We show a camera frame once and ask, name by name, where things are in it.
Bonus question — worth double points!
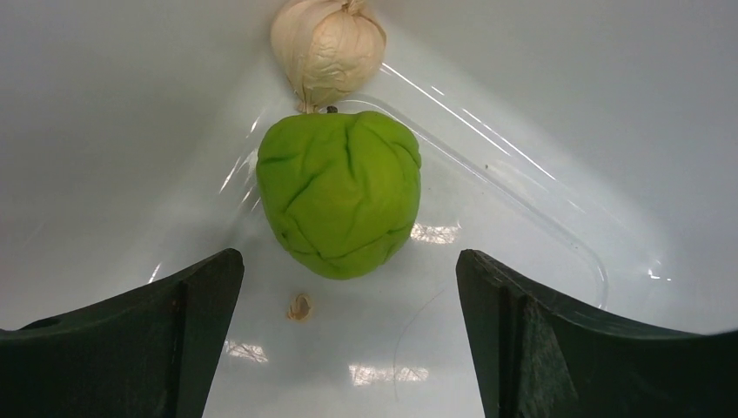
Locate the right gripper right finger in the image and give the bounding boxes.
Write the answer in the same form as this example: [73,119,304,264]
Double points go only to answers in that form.
[455,249,737,417]

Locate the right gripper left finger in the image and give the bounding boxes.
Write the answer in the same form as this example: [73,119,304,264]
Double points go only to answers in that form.
[1,248,245,417]

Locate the white plastic bin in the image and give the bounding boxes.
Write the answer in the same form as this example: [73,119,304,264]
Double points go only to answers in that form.
[1,1,737,417]

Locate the small garlic peel scrap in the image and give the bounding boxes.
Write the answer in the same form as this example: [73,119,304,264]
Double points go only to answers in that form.
[286,293,313,322]

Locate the green wrinkled fruit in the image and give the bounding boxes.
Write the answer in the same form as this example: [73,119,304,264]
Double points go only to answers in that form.
[256,111,422,280]

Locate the garlic bulb far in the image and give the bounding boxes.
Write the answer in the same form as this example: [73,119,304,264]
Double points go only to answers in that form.
[270,0,387,113]

